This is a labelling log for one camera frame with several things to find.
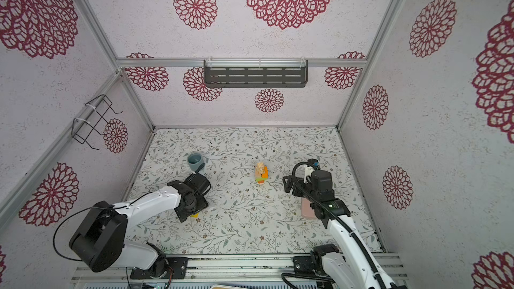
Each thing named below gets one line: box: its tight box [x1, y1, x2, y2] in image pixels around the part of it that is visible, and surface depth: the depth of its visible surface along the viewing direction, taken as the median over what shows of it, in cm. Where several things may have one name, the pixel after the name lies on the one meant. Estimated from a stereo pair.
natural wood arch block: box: [255, 165, 266, 179], surface depth 94 cm
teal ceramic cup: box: [187, 152, 205, 172], surface depth 102 cm
